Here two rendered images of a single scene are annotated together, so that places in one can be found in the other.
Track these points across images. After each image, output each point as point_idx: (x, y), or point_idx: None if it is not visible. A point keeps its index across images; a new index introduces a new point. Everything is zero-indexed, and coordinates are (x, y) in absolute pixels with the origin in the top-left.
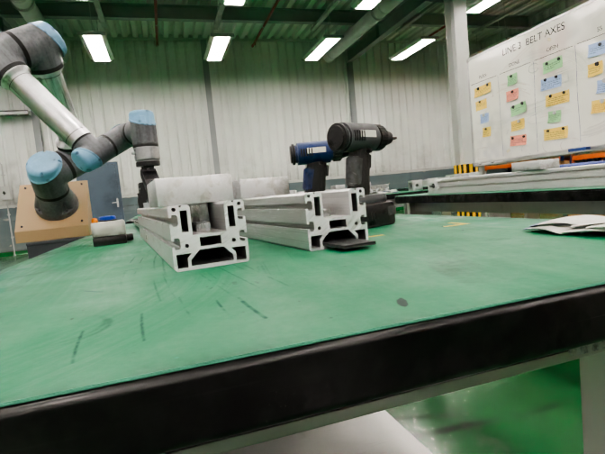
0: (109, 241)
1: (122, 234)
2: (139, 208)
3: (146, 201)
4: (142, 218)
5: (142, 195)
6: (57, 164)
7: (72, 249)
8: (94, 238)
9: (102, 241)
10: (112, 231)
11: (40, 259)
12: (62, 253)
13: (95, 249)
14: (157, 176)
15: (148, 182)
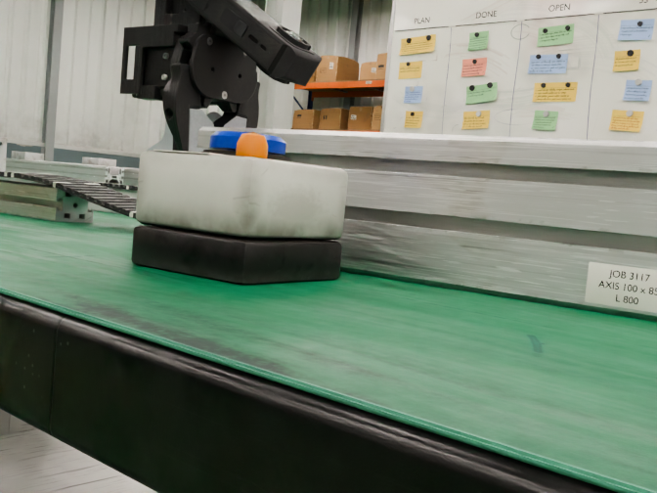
0: (294, 267)
1: (331, 239)
2: (277, 129)
3: (199, 104)
4: (509, 183)
5: (197, 75)
6: None
7: (128, 284)
8: (239, 239)
9: (273, 263)
10: (311, 214)
11: (535, 409)
12: (307, 329)
13: (391, 311)
14: (271, 18)
15: (276, 31)
